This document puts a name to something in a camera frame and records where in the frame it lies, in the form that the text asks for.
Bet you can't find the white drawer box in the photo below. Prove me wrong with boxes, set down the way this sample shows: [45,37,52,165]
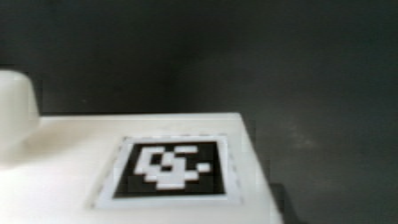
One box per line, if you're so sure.
[0,70,283,224]

